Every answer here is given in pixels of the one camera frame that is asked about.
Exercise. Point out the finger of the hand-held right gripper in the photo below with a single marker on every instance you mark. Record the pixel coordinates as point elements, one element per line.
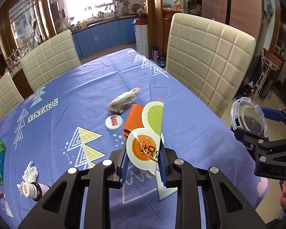
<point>246,137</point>
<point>275,114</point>

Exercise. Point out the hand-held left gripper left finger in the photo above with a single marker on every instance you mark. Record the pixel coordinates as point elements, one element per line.
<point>124,171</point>

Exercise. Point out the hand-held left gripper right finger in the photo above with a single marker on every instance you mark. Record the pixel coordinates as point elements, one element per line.
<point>162,171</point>

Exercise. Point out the clear round plastic case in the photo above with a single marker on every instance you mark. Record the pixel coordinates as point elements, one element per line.
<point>249,116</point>

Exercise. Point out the white cap with red label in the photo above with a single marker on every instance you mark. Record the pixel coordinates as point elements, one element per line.
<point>114,123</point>

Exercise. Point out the orange green fruit package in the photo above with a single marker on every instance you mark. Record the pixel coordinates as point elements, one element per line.
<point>155,116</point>

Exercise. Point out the beige wrapper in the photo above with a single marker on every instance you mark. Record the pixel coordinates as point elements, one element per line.
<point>121,100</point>

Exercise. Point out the brown bottle with white cap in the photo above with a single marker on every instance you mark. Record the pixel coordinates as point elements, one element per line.
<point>39,190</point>

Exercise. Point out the white tissue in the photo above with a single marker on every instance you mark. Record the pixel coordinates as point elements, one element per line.
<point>31,174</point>

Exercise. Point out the white metal stand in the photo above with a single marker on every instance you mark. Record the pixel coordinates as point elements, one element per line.
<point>268,76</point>

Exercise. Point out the red basin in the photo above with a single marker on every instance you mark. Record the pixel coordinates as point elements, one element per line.
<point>274,56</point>

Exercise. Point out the cream quilted chair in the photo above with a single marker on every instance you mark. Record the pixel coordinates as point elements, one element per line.
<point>209,57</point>
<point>4,95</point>

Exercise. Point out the copper refrigerator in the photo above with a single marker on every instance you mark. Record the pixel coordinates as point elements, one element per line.
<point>245,28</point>

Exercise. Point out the blue printed tablecloth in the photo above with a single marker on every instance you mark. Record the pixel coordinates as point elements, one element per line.
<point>85,81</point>

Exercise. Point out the dark water bottle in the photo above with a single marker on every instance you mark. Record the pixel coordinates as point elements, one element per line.
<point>161,60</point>
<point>154,52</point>

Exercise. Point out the white water dispenser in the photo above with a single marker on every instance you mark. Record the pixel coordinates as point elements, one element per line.
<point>141,40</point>

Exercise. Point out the cream chair back middle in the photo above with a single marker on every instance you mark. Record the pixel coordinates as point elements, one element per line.
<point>50,57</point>

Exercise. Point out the blue kitchen cabinets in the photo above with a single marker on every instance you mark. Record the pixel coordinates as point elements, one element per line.
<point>104,35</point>

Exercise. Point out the wooden display shelf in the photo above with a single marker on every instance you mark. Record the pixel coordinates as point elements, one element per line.
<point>157,16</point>

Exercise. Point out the small red basket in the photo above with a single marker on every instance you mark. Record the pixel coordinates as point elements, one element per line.
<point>140,21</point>

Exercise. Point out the wooden glass cabinet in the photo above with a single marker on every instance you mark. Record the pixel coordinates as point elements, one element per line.
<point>41,4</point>

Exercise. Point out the grey wall cloth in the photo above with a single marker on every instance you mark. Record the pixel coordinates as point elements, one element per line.
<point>268,2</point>

